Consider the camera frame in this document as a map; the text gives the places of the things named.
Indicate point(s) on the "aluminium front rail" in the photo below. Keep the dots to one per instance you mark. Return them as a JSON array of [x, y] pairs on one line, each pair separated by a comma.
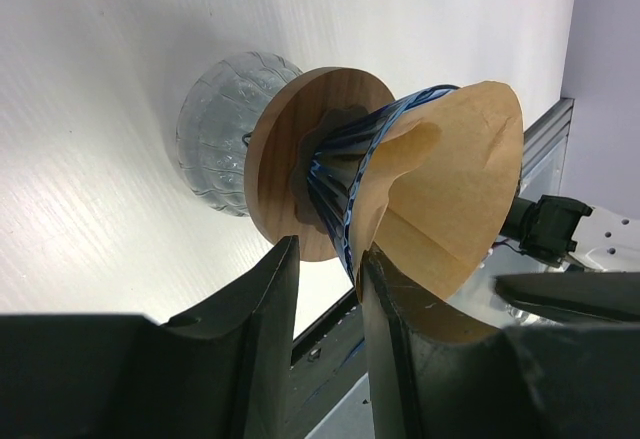
[[545, 129]]

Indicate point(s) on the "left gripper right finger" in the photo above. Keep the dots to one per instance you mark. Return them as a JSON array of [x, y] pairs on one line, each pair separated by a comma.
[[435, 372]]

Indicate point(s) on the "blue glass dripper cone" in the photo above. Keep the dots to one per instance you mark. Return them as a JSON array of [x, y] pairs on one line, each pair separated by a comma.
[[338, 165]]

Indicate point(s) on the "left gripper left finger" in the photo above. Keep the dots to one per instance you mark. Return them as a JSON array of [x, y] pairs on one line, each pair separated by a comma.
[[216, 370]]

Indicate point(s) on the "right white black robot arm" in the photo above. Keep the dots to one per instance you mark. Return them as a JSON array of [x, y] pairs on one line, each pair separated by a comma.
[[589, 235]]

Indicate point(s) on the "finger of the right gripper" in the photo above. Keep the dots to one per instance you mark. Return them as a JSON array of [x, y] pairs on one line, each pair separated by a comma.
[[574, 297]]

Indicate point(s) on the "clear glass coffee server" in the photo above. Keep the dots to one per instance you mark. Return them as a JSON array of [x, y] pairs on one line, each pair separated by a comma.
[[217, 119]]

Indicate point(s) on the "brown paper coffee filter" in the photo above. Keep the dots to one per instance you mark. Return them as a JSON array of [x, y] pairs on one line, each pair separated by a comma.
[[437, 189]]

